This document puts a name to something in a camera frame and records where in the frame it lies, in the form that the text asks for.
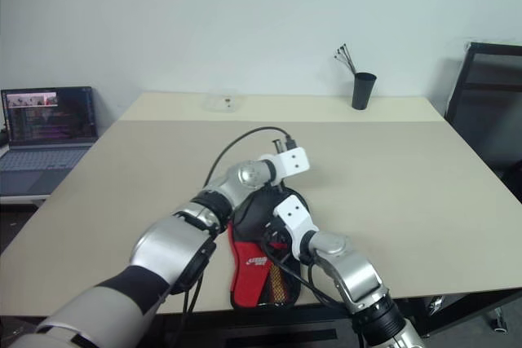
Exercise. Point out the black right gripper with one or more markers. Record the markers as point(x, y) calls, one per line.
point(277, 240)

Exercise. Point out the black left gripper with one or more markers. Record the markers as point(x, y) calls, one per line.
point(276, 186)

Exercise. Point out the black and red paddle case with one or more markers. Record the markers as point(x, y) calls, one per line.
point(253, 270)

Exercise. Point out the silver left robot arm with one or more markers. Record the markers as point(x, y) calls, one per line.
point(175, 242)

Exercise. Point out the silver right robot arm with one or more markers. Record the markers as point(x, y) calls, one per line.
point(355, 266)

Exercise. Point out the clear plastic container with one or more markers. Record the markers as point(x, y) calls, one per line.
point(224, 102)

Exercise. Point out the black plastic cup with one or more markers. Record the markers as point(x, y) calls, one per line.
point(364, 91)

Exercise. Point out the black mesh office chair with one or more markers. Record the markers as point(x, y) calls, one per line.
point(487, 111)

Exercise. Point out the open grey laptop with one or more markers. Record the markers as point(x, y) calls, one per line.
point(45, 140)

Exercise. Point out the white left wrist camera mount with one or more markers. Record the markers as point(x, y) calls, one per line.
point(291, 162)

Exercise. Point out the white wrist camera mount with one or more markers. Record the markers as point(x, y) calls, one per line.
point(291, 162)
point(295, 215)

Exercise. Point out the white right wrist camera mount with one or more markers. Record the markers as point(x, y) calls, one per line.
point(295, 215)

